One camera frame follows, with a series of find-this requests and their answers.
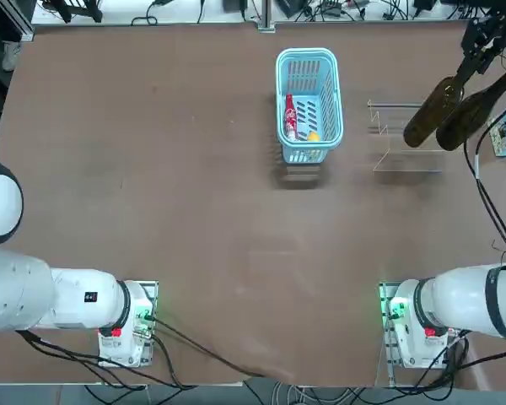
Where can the dark wine bottle high shoulders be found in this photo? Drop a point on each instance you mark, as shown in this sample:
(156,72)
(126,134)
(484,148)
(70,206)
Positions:
(430,111)

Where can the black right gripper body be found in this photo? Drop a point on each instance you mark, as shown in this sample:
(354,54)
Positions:
(497,29)

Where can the aluminium frame rail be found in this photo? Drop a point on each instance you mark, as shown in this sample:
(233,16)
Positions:
(19,21)

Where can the orange black plug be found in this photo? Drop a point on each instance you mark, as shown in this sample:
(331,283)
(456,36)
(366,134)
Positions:
(337,5)

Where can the black stand legs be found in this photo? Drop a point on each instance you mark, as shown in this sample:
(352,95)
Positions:
(63,10)

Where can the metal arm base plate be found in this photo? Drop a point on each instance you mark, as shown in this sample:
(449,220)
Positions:
(151,291)
(383,295)

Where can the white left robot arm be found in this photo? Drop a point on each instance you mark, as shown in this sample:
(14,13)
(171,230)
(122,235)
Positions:
(67,299)

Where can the light blue plastic basket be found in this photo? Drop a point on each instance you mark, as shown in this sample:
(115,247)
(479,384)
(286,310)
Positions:
(303,147)

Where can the person's foot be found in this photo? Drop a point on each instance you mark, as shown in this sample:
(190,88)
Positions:
(11,55)

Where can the small yellow object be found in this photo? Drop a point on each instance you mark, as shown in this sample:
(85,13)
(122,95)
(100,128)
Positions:
(313,136)

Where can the dark wine bottle sloped shoulders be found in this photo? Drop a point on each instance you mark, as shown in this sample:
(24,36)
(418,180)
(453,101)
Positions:
(459,126)

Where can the clear acrylic stepped shelf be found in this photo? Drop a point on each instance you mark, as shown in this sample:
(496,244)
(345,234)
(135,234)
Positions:
(409,162)

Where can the large black power adapter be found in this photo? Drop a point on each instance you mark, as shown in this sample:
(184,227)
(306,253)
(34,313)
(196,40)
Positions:
(424,4)

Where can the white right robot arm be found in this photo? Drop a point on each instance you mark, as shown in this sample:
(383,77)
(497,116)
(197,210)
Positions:
(459,299)

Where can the aluminium frame profile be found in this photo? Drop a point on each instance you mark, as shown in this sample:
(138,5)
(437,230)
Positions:
(266,17)

